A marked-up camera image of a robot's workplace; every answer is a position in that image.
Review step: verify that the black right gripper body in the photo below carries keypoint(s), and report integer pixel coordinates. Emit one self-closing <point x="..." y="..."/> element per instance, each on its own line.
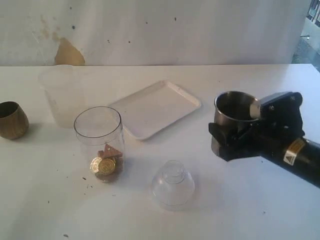
<point x="279" y="125"/>

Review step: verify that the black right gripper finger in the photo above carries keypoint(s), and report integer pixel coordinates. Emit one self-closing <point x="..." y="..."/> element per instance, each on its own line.
<point x="219" y="133"/>

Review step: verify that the stainless steel cup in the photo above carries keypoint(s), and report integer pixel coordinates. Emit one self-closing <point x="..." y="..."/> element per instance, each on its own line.
<point x="232" y="110"/>

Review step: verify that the clear domed shaker lid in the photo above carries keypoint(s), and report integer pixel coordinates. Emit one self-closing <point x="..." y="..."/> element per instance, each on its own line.
<point x="172" y="187"/>

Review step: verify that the clear plastic shaker body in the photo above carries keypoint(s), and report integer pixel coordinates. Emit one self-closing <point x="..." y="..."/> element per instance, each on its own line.
<point x="96" y="127"/>

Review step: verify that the brown wooden cup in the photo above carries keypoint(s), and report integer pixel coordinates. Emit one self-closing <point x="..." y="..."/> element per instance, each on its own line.
<point x="13" y="120"/>

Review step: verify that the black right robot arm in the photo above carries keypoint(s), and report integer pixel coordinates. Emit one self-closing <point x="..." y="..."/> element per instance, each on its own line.
<point x="302" y="160"/>

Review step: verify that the white rectangular tray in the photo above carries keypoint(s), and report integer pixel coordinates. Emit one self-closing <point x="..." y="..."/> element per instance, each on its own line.
<point x="153" y="108"/>

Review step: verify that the translucent plastic measuring cup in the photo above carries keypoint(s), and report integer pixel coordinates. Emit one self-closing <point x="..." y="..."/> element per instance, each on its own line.
<point x="64" y="92"/>

